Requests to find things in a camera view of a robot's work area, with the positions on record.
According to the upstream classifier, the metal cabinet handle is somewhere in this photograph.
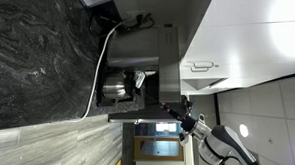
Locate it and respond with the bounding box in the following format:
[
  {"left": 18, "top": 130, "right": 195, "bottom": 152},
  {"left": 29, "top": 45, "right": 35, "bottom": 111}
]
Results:
[{"left": 189, "top": 59, "right": 220, "bottom": 74}]

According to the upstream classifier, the bright window pane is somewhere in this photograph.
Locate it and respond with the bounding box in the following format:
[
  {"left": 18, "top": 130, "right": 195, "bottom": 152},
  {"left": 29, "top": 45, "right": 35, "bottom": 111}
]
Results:
[{"left": 154, "top": 121, "right": 178, "bottom": 134}]

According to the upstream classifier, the white wall cabinet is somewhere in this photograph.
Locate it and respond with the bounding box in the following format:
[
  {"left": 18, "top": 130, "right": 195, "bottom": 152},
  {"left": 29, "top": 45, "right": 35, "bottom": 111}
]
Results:
[{"left": 176, "top": 0, "right": 295, "bottom": 97}]

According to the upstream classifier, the steel coffee carafe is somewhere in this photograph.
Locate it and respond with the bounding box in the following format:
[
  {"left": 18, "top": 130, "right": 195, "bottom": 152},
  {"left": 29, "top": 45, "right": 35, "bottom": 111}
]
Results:
[{"left": 101, "top": 71, "right": 137, "bottom": 102}]

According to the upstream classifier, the stainless steel coffeemaker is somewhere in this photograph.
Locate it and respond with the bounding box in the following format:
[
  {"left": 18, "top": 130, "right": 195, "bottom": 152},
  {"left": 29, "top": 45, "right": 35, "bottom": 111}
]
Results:
[{"left": 92, "top": 23, "right": 194, "bottom": 117}]

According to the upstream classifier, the white paper tag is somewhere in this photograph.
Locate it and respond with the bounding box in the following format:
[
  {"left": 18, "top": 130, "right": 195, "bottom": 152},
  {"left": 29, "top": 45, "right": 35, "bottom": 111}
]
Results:
[{"left": 133, "top": 70, "right": 148, "bottom": 90}]

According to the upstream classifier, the white power cable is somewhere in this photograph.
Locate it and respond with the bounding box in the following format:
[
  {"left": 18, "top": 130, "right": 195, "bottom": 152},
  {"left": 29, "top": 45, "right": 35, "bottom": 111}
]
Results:
[{"left": 45, "top": 18, "right": 137, "bottom": 125}]

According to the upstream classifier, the round ceiling light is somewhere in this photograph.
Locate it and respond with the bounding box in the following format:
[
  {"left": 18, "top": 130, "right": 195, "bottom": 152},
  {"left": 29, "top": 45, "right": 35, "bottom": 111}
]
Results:
[{"left": 238, "top": 123, "right": 250, "bottom": 139}]

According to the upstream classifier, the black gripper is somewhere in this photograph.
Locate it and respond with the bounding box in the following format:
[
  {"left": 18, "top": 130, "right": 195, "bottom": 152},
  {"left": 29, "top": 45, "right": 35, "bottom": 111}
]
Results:
[{"left": 159, "top": 101, "right": 200, "bottom": 136}]

